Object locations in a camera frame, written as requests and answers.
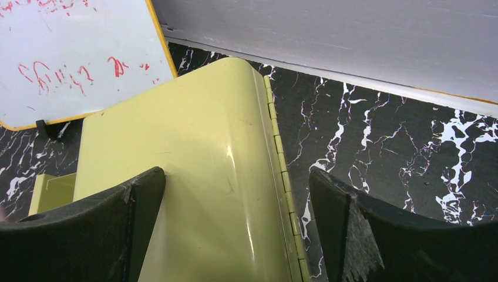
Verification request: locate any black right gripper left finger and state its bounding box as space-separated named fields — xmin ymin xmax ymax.
xmin=1 ymin=167 xmax=166 ymax=281

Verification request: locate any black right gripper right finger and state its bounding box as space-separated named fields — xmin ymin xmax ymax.
xmin=309 ymin=169 xmax=497 ymax=281

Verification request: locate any green metal drawer box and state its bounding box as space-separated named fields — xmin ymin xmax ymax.
xmin=29 ymin=57 xmax=309 ymax=281

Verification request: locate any whiteboard with orange frame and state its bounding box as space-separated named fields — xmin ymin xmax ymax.
xmin=1 ymin=1 xmax=177 ymax=131

